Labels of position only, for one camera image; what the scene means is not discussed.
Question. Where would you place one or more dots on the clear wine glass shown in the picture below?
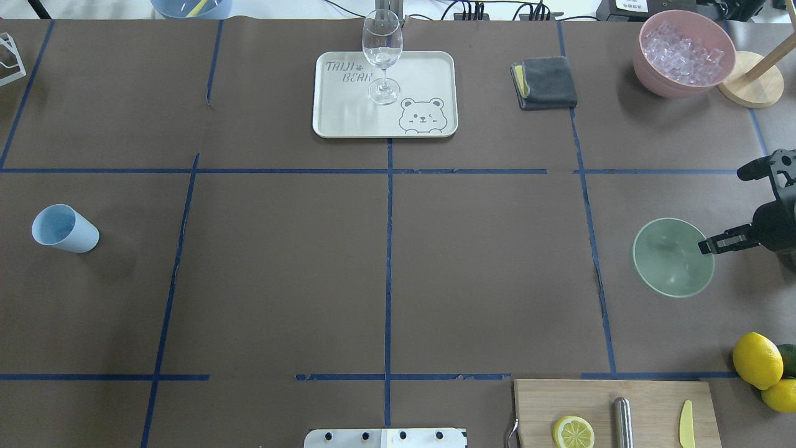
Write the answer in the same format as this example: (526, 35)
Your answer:
(382, 45)

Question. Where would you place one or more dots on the white wire cup rack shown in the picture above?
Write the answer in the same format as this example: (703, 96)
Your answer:
(12, 66)

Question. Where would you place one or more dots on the cream bear serving tray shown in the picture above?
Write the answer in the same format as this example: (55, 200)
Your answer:
(427, 107)

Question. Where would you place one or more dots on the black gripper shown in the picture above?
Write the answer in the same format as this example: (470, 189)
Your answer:
(776, 226)

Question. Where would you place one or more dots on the blue bowl with fork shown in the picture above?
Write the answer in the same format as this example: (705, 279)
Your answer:
(211, 10)

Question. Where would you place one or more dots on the whole yellow lemon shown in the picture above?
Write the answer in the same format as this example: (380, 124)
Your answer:
(758, 361)

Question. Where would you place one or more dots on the pink bowl of ice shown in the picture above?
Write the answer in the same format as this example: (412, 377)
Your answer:
(682, 53)

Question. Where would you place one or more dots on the lemon half slice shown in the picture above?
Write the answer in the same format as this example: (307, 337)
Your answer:
(573, 431)

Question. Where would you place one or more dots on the light blue plastic cup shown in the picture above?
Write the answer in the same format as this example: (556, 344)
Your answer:
(61, 227)

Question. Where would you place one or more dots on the grey folded cloth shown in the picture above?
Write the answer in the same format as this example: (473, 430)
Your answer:
(544, 83)

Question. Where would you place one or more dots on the yellow plastic knife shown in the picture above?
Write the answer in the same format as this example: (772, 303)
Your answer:
(686, 431)

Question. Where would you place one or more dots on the green ceramic bowl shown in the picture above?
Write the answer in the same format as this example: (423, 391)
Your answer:
(667, 257)

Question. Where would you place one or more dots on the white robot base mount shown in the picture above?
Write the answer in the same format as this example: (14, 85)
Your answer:
(387, 437)

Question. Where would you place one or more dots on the steel muddler black tip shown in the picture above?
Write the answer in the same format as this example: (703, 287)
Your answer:
(623, 426)

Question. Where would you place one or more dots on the green lime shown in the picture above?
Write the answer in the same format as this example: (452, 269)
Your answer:
(788, 354)

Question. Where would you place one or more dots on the wooden stand with pole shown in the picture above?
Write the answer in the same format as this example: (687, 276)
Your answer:
(755, 81)

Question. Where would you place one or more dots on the wooden cutting board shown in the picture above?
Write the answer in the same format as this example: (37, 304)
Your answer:
(655, 410)

